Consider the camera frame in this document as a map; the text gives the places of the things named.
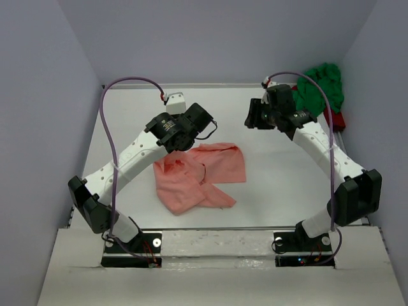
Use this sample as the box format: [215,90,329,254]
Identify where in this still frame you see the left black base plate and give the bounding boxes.
[101,231,163,268]

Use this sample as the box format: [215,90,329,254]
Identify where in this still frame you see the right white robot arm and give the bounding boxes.
[244,84,382,250]

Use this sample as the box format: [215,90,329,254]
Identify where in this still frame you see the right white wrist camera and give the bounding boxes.
[261,80,280,104]

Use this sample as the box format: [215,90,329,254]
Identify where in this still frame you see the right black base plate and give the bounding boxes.
[271,231,335,268]

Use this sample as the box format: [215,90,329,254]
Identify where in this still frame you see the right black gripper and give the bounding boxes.
[246,97,281,129]

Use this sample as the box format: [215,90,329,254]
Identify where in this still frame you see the pink t shirt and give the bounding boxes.
[153,143,246,215]

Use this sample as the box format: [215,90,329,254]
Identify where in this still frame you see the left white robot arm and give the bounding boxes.
[68,103,215,252]

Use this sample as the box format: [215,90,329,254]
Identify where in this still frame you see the red t shirt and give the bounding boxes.
[323,108,346,133]

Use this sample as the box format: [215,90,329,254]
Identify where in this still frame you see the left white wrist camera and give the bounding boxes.
[166,92,187,115]

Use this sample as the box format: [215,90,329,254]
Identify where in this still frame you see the green t shirt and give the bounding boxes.
[291,62,345,116]

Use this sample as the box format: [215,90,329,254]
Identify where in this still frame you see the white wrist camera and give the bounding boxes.
[261,80,280,104]
[166,92,187,115]

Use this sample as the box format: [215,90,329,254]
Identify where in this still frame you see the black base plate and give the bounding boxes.
[271,231,335,268]
[101,231,163,268]

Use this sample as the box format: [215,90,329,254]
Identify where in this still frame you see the aluminium rail at right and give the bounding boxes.
[334,132,372,226]

